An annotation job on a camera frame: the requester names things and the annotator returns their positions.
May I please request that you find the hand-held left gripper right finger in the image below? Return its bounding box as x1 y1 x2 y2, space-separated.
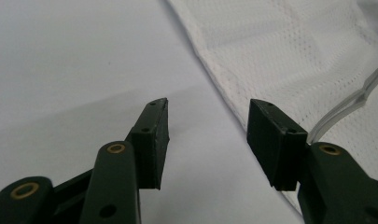
246 98 378 224

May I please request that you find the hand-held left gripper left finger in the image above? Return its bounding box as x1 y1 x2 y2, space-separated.
78 97 171 224

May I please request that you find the white mesh garment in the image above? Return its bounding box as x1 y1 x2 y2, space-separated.
166 0 378 216

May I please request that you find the flat white drawstring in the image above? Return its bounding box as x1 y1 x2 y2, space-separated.
306 65 378 145

